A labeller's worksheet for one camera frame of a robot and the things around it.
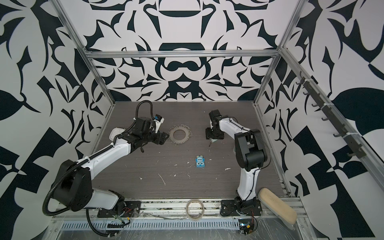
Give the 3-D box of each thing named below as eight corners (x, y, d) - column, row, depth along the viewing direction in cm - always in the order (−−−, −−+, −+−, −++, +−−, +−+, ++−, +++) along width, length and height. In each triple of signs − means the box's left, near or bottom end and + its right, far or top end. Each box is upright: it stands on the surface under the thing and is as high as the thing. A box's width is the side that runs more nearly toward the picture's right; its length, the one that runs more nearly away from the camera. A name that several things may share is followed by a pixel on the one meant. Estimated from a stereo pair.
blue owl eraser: (195, 168, 90) (195, 166, 88) (195, 156, 94) (195, 155, 92) (205, 168, 90) (205, 166, 88) (204, 156, 94) (204, 155, 92)
